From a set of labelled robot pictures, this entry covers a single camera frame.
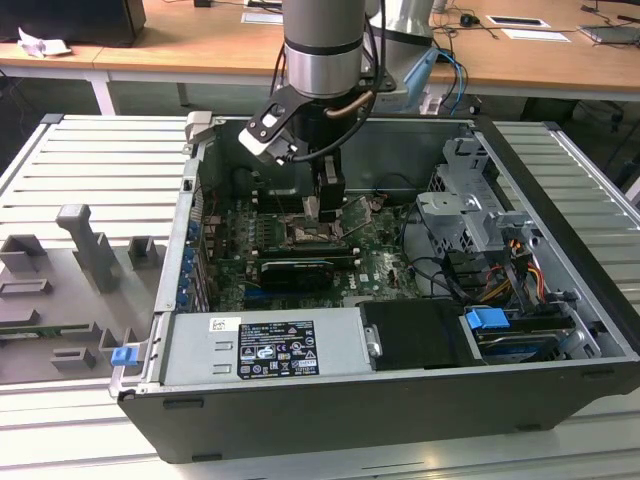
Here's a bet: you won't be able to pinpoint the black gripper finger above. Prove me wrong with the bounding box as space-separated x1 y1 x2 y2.
302 163 326 222
318 154 348 225

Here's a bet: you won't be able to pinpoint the square CPU chip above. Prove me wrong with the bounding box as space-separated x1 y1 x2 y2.
293 223 335 244

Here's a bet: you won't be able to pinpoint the black RAM slot bank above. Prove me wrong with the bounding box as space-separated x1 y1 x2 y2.
257 247 362 262
257 191 347 211

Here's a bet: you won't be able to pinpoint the black CPU socket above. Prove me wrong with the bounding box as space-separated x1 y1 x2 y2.
280 210 350 252

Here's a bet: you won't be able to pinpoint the black graphics card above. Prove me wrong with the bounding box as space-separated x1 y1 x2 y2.
259 258 335 293

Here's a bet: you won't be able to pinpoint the green motherboard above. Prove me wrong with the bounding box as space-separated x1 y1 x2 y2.
202 192 431 311

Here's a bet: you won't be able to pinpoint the silver metal drive cage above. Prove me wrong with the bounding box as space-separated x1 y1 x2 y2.
414 137 541 254

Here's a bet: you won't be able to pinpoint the long wooden desk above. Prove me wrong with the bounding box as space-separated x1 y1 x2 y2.
0 0 640 116

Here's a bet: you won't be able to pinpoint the black plastic shroud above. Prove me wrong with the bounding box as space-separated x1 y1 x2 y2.
360 298 476 372

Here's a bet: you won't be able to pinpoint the grey power supply unit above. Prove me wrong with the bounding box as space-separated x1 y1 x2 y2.
159 307 376 386

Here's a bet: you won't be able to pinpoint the hard disk in blue carrier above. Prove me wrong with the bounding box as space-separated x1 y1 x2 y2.
463 306 576 365

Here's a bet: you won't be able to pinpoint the black open PC case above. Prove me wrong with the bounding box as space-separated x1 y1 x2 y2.
109 110 640 464

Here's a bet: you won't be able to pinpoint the blue case latch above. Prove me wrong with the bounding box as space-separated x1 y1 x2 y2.
110 347 139 369

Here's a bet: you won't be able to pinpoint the white paper sheet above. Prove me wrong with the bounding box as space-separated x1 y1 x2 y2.
501 28 574 44

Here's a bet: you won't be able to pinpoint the black computer box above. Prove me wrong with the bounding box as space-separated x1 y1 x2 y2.
0 0 147 49

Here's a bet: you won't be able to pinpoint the grey parts rack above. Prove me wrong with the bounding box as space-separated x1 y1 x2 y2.
0 203 169 386

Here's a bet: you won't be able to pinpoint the crumpled white paper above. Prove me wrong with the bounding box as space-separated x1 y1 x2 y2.
17 27 74 59

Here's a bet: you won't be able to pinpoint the green RAM stick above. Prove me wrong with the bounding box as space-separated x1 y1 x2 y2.
0 324 94 339

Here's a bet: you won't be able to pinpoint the grey laptop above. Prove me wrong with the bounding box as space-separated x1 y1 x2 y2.
579 22 640 49

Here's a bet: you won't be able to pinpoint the black camera cable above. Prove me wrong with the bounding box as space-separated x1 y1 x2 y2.
287 0 389 164

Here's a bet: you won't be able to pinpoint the bronze gripper cable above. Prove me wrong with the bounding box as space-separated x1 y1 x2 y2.
323 91 375 120

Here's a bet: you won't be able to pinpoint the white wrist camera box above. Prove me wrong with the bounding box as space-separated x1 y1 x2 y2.
238 89 302 166

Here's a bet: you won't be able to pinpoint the grey case handle latch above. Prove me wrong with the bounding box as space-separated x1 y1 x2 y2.
183 110 217 147

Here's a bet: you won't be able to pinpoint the blue cable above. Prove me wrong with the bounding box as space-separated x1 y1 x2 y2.
433 47 470 119

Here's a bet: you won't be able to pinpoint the yellow red power wires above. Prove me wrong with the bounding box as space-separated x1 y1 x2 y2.
479 264 546 304

